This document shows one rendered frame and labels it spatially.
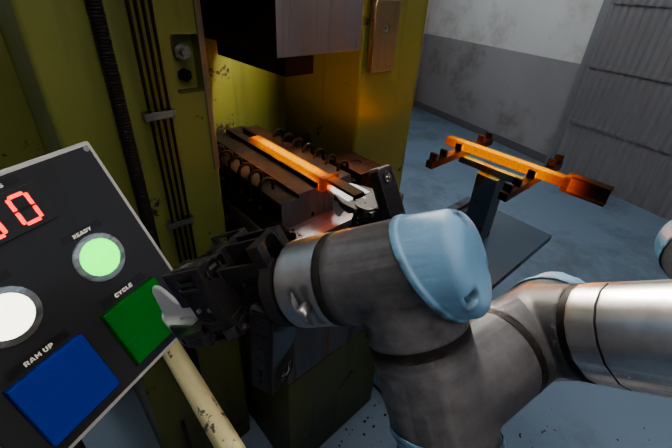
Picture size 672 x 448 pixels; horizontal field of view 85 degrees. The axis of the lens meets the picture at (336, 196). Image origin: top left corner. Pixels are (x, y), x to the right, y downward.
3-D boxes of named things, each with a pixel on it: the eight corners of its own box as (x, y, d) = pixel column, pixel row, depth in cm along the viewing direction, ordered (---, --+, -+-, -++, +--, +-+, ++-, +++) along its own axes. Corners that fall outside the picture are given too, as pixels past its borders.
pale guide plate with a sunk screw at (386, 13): (393, 70, 101) (401, 0, 93) (370, 73, 96) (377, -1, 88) (387, 68, 103) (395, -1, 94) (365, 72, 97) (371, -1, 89)
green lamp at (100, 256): (129, 269, 45) (121, 241, 43) (86, 286, 43) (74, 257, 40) (121, 256, 47) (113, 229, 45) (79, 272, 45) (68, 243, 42)
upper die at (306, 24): (360, 50, 74) (364, -4, 69) (276, 58, 62) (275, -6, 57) (250, 26, 100) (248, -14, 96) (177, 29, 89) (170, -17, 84)
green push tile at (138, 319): (185, 320, 50) (154, 276, 48) (140, 365, 44) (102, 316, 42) (177, 321, 51) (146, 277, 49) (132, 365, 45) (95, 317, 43)
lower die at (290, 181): (348, 201, 92) (351, 171, 88) (282, 230, 80) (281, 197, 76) (258, 148, 118) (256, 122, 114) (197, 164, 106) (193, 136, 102)
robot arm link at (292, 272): (371, 284, 34) (337, 354, 28) (331, 289, 37) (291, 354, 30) (337, 215, 32) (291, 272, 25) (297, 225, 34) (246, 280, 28)
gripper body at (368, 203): (344, 233, 78) (388, 263, 70) (347, 198, 73) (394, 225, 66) (369, 221, 82) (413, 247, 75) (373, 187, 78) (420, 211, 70)
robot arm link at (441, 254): (487, 356, 21) (446, 211, 21) (329, 357, 27) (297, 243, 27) (503, 302, 28) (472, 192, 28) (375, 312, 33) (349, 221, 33)
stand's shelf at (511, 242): (550, 240, 116) (552, 235, 115) (482, 298, 93) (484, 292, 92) (466, 200, 136) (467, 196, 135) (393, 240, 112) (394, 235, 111)
